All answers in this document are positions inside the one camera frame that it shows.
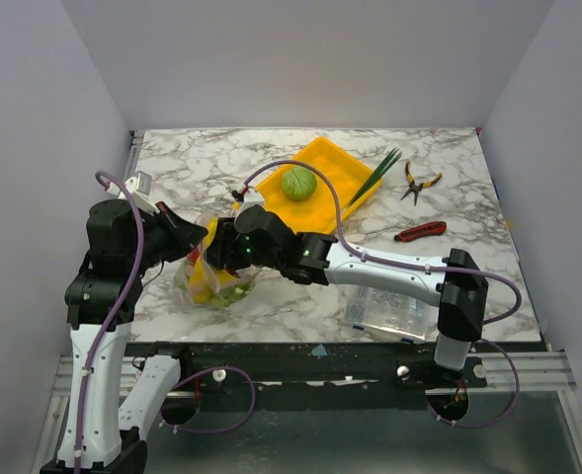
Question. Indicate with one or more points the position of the clear zip top bag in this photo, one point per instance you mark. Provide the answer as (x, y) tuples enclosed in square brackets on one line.
[(226, 278)]

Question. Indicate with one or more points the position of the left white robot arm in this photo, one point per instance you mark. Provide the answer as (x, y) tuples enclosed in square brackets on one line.
[(106, 432)]

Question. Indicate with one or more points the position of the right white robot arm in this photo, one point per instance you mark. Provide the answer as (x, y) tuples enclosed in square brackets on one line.
[(452, 284)]

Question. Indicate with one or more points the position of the green cabbage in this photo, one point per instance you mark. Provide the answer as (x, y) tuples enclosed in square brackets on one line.
[(298, 183)]

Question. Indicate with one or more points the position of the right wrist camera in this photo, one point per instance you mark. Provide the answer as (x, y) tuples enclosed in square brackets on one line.
[(245, 198)]

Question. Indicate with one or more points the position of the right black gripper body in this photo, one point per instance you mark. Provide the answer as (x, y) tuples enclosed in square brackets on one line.
[(222, 245)]

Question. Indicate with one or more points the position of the clear plastic screw box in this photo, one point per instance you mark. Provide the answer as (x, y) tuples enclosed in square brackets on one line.
[(388, 316)]

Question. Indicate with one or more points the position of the yellow plastic tray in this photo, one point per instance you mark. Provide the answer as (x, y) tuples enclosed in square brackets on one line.
[(317, 213)]

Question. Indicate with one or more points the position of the celery stalk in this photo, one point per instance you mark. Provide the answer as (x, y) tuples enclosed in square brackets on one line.
[(232, 294)]

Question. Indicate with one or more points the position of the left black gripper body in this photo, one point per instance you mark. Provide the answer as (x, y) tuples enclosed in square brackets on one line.
[(163, 238)]

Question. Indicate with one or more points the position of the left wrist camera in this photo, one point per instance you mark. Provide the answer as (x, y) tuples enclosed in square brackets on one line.
[(139, 187)]

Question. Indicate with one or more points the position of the red utility knife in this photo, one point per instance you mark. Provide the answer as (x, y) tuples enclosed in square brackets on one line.
[(434, 228)]

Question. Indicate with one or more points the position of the green chives bunch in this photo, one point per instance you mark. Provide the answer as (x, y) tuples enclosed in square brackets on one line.
[(388, 161)]

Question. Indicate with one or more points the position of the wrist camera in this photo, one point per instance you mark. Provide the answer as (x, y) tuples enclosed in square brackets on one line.
[(245, 198), (139, 187)]

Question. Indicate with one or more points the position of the yellow handled pliers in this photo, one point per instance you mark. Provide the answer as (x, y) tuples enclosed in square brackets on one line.
[(415, 188)]

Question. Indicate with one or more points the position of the yellow banana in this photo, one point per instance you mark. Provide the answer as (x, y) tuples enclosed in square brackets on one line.
[(204, 282)]

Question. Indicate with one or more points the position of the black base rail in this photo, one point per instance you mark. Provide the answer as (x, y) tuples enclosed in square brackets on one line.
[(305, 377)]

